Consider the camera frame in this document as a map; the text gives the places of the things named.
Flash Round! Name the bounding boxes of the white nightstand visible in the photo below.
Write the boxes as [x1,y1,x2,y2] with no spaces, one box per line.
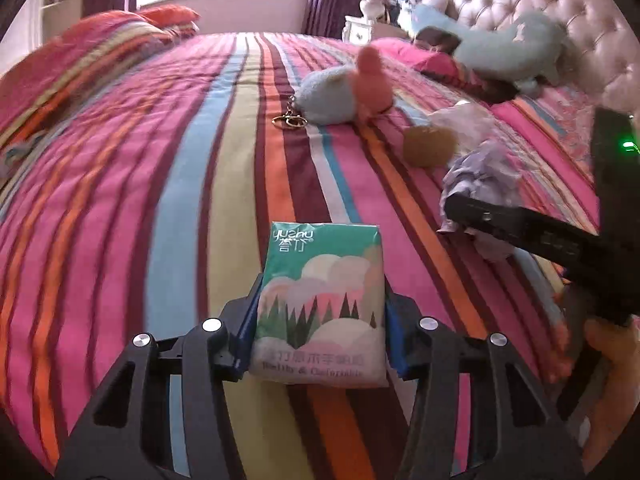
[344,15,401,44]

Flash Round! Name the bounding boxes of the teal plush toy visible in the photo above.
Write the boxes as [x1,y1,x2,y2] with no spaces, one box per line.
[412,2,568,96]

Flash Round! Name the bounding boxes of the brown round pouch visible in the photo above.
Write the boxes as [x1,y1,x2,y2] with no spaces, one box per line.
[404,125,458,168]

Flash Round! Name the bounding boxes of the white crumpled tissue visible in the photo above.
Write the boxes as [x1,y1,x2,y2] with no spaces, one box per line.
[430,101,494,142]

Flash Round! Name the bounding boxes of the striped bedspread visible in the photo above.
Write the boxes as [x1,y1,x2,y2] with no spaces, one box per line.
[0,10,601,480]

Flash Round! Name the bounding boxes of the pink striped pillow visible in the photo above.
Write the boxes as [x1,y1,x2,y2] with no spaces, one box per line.
[372,37,476,81]

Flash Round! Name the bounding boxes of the green tissue packet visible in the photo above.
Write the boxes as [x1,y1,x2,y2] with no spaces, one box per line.
[248,220,391,388]

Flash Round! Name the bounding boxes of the orange pillow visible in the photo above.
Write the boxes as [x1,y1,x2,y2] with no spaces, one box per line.
[139,5,201,37]

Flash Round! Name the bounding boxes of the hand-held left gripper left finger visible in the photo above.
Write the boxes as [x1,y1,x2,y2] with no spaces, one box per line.
[52,272,264,480]

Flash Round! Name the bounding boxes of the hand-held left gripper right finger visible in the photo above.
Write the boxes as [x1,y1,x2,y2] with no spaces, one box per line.
[382,285,586,480]

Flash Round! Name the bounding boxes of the blue and pink plush keychain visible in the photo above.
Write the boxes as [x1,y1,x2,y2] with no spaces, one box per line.
[272,45,396,128]

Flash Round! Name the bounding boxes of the purple paper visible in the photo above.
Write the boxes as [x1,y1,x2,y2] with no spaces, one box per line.
[439,140,522,262]

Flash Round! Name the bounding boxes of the person's right hand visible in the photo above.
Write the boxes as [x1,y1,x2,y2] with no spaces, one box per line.
[582,317,640,473]

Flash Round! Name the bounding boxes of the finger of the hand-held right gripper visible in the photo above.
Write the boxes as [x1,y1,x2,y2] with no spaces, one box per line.
[444,194,576,267]

